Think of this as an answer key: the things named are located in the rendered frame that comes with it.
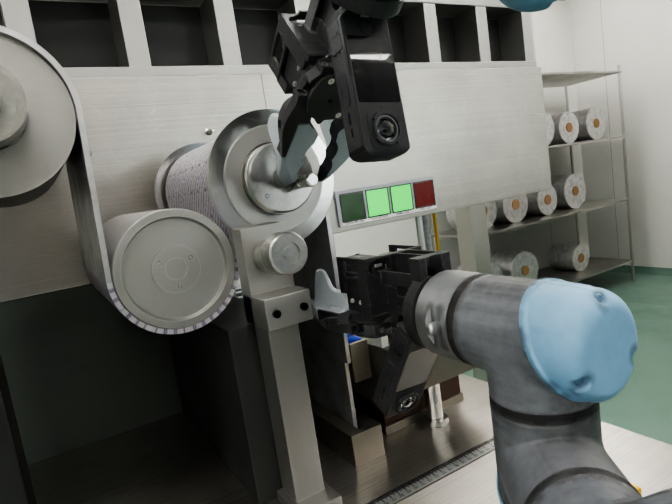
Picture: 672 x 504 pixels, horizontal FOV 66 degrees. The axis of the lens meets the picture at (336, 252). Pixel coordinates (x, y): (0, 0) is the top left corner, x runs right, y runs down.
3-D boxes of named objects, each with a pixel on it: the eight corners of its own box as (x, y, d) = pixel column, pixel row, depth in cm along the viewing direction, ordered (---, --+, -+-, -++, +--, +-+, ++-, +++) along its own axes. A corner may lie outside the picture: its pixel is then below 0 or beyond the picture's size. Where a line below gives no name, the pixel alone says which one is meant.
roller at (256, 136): (234, 240, 53) (215, 128, 52) (174, 236, 76) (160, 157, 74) (329, 222, 59) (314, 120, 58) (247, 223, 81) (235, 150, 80)
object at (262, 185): (256, 131, 52) (319, 151, 56) (248, 134, 54) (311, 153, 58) (243, 204, 52) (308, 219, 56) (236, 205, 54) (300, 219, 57)
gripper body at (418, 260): (388, 243, 57) (468, 247, 47) (398, 318, 58) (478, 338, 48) (329, 257, 53) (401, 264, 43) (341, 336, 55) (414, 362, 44)
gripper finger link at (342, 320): (338, 300, 60) (392, 307, 53) (341, 315, 60) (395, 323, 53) (306, 311, 57) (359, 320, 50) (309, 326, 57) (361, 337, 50)
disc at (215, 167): (221, 259, 53) (195, 112, 51) (220, 258, 54) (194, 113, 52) (342, 234, 60) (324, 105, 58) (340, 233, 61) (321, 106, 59)
